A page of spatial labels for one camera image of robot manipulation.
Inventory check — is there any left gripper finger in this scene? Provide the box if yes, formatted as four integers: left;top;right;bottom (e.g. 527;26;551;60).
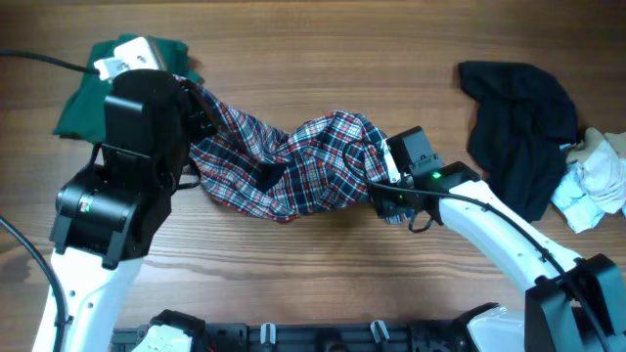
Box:
188;122;218;144
183;80;214;125

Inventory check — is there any plaid red navy shirt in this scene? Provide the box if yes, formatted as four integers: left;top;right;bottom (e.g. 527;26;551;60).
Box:
190;88;388;223

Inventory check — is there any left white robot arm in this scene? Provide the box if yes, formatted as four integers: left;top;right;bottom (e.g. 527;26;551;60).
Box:
33;36;217;351

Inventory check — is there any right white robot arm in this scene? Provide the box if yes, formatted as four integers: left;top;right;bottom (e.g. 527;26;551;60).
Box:
372;162;625;351

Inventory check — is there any folded green cloth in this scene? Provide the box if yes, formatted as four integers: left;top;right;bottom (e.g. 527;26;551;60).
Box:
52;36;204;143

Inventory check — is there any black garment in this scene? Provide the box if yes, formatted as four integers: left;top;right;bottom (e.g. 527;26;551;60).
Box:
458;61;578;222

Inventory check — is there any white crumpled garment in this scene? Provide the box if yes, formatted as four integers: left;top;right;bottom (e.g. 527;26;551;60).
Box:
552;163;625;234

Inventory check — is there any beige crumpled garment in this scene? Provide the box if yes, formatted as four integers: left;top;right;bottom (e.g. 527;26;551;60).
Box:
566;127;625;214

